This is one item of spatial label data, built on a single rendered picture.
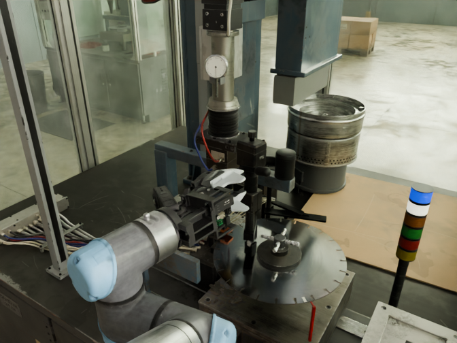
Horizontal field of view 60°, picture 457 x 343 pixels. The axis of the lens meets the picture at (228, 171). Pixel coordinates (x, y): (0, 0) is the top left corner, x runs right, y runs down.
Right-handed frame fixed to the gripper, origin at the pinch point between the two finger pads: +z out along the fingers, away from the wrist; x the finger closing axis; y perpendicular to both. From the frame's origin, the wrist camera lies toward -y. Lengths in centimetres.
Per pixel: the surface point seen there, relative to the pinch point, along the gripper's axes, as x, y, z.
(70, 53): 25, -117, 31
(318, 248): -27.1, 2.8, 24.2
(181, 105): -13, -132, 99
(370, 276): -48, 7, 47
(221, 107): 12.4, -11.2, 9.9
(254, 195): -8.1, -4.7, 10.3
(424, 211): -14.8, 25.3, 32.0
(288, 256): -25.5, -0.1, 15.1
